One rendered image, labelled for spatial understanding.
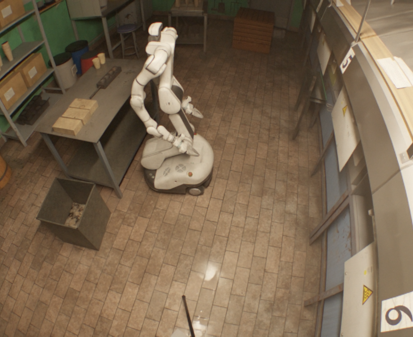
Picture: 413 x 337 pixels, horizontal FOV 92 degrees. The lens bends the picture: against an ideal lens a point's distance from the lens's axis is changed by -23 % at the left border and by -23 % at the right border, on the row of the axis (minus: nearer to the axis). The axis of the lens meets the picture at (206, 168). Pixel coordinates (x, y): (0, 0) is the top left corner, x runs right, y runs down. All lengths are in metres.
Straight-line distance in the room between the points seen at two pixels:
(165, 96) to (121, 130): 1.18
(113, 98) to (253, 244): 1.77
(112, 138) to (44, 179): 0.96
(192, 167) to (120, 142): 0.91
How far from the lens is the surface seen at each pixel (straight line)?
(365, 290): 1.21
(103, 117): 2.11
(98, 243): 2.39
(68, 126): 2.07
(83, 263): 2.44
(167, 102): 1.85
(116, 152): 2.68
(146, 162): 2.36
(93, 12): 4.62
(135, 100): 1.66
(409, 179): 0.83
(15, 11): 3.62
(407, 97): 1.03
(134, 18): 6.19
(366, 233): 1.70
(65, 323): 2.42
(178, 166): 2.25
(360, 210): 1.76
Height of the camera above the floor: 2.13
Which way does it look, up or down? 52 degrees down
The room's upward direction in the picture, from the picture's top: 2 degrees clockwise
